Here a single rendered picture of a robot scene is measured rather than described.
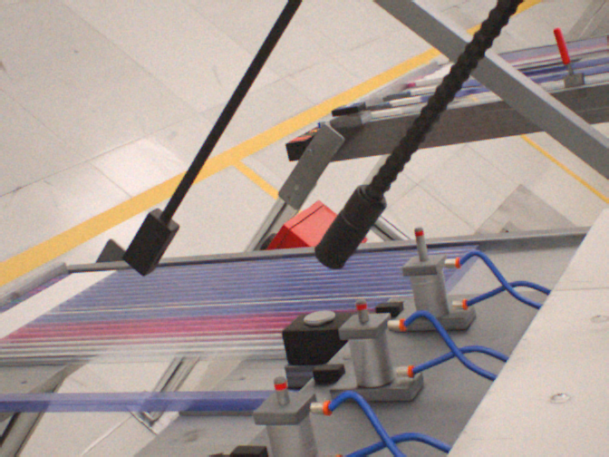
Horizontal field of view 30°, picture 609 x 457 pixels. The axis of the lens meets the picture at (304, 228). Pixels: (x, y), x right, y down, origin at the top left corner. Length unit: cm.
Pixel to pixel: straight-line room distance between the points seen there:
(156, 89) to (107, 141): 43
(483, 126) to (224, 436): 118
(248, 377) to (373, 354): 27
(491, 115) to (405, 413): 130
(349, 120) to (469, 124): 21
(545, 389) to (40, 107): 259
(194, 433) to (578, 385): 33
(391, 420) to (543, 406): 10
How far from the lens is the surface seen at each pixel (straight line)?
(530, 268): 105
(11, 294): 129
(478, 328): 74
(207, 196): 311
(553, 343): 65
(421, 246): 74
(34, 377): 104
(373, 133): 198
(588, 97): 187
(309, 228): 160
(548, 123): 66
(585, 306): 70
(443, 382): 67
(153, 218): 78
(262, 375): 91
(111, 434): 229
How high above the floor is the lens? 153
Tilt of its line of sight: 28 degrees down
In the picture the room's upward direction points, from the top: 34 degrees clockwise
